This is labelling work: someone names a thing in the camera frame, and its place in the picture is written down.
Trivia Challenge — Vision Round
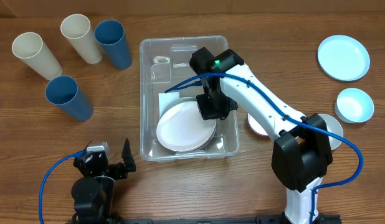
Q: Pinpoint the grey plate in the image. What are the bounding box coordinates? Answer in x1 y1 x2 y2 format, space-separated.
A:
159 96 217 153

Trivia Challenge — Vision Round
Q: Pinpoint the pink plate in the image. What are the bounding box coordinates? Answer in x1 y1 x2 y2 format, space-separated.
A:
156 100 217 152

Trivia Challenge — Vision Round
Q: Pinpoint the pink bowl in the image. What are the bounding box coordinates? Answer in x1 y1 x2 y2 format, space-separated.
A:
247 114 268 136

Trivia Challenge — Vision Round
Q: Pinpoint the grey bowl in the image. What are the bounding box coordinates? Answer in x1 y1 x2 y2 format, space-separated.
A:
316 113 345 151

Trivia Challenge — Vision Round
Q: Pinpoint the light blue plate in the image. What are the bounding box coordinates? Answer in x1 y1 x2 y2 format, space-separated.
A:
317 35 371 82

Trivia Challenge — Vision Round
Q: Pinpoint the cream cup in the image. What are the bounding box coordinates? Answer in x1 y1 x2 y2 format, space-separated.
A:
12 32 63 80
60 14 103 64

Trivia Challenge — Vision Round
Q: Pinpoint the light blue bowl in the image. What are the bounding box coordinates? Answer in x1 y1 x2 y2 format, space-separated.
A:
334 88 374 123

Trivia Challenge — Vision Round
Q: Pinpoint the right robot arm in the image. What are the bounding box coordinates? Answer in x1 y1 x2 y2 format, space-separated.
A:
189 47 333 223

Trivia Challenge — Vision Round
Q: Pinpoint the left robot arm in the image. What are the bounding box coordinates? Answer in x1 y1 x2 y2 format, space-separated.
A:
71 139 136 224

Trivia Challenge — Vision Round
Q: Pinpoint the clear plastic storage bin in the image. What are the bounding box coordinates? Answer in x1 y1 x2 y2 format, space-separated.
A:
140 35 239 162

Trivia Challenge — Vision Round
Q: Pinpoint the blue cup lower left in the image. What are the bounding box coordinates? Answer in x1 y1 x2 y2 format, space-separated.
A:
45 76 93 121

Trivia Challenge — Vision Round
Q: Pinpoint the blue cup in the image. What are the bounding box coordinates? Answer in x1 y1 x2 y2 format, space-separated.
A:
45 76 93 121
94 20 133 70

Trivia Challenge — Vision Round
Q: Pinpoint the blue cup top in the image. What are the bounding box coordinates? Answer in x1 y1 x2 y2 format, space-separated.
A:
94 20 133 70

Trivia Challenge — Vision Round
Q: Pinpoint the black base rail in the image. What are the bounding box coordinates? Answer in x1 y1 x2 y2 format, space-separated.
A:
117 214 343 224

